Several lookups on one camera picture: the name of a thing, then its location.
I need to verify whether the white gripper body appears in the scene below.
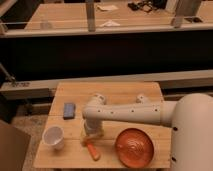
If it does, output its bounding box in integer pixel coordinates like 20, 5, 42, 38
82, 119, 103, 137

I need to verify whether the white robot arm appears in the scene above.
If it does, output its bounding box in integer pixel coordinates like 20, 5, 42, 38
82, 93, 213, 171

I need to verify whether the white ceramic cup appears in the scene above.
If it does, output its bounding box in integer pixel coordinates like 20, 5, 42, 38
42, 126, 64, 150

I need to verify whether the blue sponge block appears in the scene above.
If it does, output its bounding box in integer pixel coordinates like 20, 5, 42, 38
63, 103, 76, 119

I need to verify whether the orange ridged plate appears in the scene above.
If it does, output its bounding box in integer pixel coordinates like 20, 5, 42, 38
115, 128, 154, 168

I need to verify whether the cardboard box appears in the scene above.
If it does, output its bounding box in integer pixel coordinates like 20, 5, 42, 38
0, 120, 31, 171

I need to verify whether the folded white paper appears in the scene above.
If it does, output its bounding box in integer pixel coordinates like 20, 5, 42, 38
100, 20, 120, 27

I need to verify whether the white paper sheet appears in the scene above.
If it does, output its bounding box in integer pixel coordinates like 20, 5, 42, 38
97, 5, 118, 11

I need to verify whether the grey metal post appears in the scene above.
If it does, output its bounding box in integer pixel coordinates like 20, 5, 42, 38
171, 0, 203, 28
85, 0, 96, 32

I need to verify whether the black cable bundle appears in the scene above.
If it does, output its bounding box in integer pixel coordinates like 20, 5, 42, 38
127, 0, 161, 13

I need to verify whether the grey metal post right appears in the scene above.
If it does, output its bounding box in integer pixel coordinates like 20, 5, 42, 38
171, 0, 203, 28

